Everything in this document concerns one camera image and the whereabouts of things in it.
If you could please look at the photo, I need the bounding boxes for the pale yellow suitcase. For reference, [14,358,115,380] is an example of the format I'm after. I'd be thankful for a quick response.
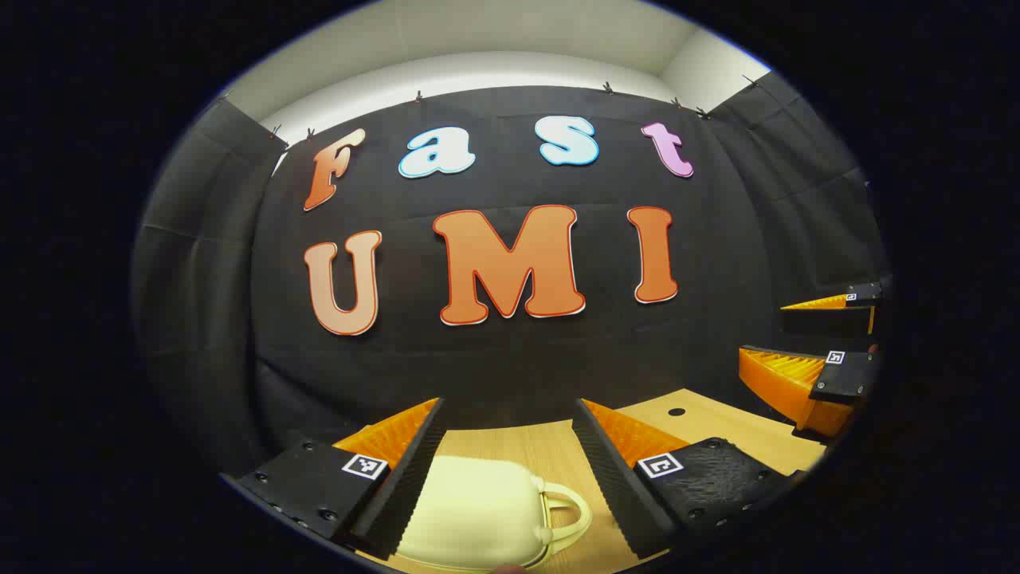
[394,454,592,573]

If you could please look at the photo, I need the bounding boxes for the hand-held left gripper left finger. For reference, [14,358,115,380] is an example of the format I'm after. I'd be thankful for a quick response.
[219,396,449,561]

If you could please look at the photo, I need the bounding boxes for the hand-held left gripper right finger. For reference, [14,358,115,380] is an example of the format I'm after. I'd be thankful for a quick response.
[571,397,806,560]

